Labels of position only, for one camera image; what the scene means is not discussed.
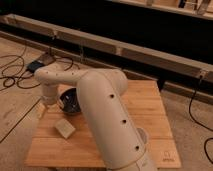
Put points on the beige sponge block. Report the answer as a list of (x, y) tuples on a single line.
[(65, 128)]

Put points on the wooden board table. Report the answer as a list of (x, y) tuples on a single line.
[(144, 103)]

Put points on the dark ceramic bowl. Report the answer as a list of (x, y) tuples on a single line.
[(70, 105)]

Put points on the blue power adapter box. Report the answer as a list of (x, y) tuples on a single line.
[(33, 66)]

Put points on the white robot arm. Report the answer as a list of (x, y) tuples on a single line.
[(99, 96)]

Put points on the long wooden beam frame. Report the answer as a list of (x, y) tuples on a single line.
[(174, 73)]

